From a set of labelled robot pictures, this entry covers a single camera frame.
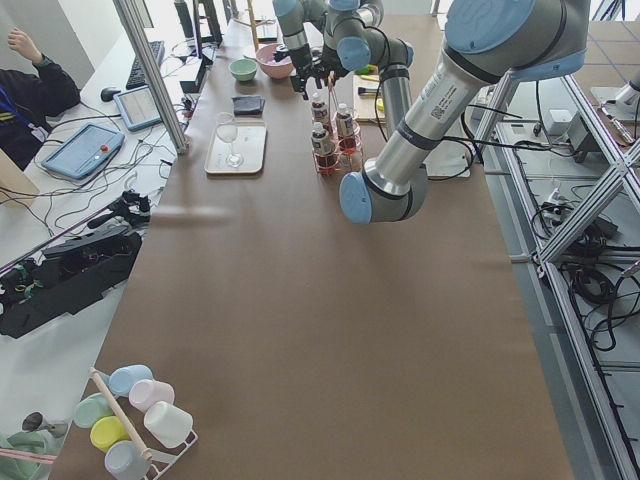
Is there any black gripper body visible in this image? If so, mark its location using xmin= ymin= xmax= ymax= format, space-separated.
xmin=321 ymin=44 xmax=345 ymax=80
xmin=290 ymin=64 xmax=320 ymax=93

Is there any tea bottle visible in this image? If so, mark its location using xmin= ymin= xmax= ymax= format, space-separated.
xmin=311 ymin=122 xmax=336 ymax=174
xmin=335 ymin=103 xmax=356 ymax=152
xmin=311 ymin=92 xmax=330 ymax=125

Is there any copper wire bottle basket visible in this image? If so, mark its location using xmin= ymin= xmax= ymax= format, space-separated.
xmin=312 ymin=77 xmax=363 ymax=176

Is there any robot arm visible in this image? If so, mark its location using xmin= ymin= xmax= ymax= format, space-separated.
xmin=272 ymin=0 xmax=327 ymax=100
xmin=339 ymin=1 xmax=590 ymax=224

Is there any pink bowl with ice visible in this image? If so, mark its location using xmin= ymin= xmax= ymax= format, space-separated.
xmin=256 ymin=43 xmax=294 ymax=80

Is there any wooden cutting board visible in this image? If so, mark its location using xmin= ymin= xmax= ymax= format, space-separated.
xmin=352 ymin=75 xmax=385 ymax=122

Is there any metal muddler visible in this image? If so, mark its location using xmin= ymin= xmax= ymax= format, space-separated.
xmin=356 ymin=86 xmax=381 ymax=97

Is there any green bowl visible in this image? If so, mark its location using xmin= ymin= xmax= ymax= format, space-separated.
xmin=229 ymin=58 xmax=258 ymax=82

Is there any grey folded cloth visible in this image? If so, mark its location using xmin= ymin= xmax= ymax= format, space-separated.
xmin=232 ymin=95 xmax=265 ymax=116

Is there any wine glass on tray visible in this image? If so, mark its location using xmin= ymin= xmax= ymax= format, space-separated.
xmin=216 ymin=112 xmax=243 ymax=168

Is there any cream serving tray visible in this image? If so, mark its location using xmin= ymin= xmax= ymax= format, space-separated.
xmin=204 ymin=120 xmax=267 ymax=175

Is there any black keyboard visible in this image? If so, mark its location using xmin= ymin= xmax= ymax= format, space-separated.
xmin=125 ymin=40 xmax=166 ymax=91

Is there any blue teach pendant far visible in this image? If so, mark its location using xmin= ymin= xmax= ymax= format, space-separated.
xmin=113 ymin=85 xmax=162 ymax=132

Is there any blue teach pendant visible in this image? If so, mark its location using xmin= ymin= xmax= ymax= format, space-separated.
xmin=41 ymin=123 xmax=125 ymax=180
xmin=113 ymin=85 xmax=162 ymax=132

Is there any black computer mouse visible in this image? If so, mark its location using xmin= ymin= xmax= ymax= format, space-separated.
xmin=100 ymin=87 xmax=121 ymax=103

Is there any blue teach pendant near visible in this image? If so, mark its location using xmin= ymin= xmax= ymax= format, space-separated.
xmin=41 ymin=123 xmax=125 ymax=180

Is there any seated person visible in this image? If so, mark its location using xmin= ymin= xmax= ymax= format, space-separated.
xmin=1 ymin=28 xmax=81 ymax=170

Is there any black plastic device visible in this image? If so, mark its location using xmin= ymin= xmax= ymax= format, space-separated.
xmin=1 ymin=190 xmax=151 ymax=339

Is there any light blue cup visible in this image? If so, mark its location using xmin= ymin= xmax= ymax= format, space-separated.
xmin=108 ymin=364 xmax=154 ymax=396

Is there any pale pink cup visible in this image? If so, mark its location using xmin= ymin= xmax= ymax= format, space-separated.
xmin=128 ymin=379 xmax=175 ymax=412

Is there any white cup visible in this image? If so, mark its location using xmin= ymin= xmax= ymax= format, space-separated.
xmin=143 ymin=401 xmax=194 ymax=448

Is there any mint green cup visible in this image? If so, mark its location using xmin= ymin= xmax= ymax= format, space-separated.
xmin=73 ymin=392 xmax=113 ymax=429

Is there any yellow cup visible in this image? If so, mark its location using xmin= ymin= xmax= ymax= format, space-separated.
xmin=90 ymin=415 xmax=130 ymax=453

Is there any grey blue cup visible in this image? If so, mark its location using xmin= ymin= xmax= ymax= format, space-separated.
xmin=104 ymin=440 xmax=150 ymax=480

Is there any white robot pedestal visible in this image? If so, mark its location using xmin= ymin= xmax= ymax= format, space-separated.
xmin=424 ymin=142 xmax=470 ymax=179

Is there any aluminium frame post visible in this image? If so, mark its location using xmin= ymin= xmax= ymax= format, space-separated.
xmin=113 ymin=0 xmax=188 ymax=155

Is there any wooden rack handle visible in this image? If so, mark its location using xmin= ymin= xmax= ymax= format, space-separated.
xmin=89 ymin=367 xmax=152 ymax=460

